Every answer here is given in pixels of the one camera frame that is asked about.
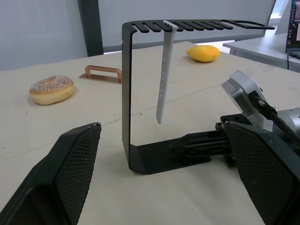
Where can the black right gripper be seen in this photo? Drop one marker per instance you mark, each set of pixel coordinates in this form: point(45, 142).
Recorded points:
point(230, 119)

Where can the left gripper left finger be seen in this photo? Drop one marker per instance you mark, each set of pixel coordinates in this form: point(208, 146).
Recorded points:
point(58, 178)

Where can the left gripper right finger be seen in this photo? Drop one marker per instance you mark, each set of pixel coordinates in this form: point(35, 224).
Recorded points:
point(267, 173)

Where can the black metal watch stand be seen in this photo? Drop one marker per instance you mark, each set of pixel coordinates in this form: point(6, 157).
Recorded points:
point(126, 93)

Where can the sugared donut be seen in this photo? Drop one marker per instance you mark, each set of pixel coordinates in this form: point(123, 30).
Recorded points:
point(51, 90)

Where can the yellow mango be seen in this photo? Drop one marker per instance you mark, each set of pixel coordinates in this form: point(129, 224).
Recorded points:
point(202, 54)

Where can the grey desk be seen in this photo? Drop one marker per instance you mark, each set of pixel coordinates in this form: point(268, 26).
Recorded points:
point(257, 49)

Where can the laptop screen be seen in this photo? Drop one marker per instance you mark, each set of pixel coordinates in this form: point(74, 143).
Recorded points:
point(294, 25)

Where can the dark vertical pillar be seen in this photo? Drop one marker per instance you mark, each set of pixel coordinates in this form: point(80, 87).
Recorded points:
point(90, 25)

